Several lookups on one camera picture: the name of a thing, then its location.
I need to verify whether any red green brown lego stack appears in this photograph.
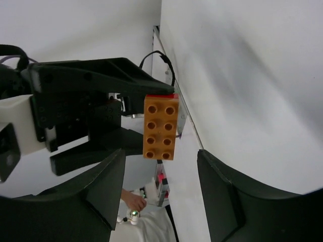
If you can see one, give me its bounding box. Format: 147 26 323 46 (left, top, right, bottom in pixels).
143 94 179 160

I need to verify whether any aluminium table edge rail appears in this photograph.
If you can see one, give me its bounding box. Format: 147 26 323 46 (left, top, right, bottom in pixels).
152 25 205 149

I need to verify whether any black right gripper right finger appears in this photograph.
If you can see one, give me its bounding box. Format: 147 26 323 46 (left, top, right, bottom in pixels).
197 150 322 241

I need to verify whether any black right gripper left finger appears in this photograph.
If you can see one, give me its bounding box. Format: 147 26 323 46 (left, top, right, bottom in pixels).
1 149 126 241

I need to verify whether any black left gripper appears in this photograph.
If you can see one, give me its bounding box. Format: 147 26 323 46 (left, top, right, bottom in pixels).
21 57 174 176

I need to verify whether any person in white clothing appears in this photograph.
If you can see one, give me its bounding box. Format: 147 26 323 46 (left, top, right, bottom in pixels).
110 205 179 241

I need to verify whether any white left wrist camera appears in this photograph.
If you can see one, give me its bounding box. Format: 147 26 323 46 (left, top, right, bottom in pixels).
1 95 45 183

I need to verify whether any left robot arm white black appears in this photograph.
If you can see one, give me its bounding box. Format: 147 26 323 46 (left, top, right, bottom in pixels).
1 44 176 182

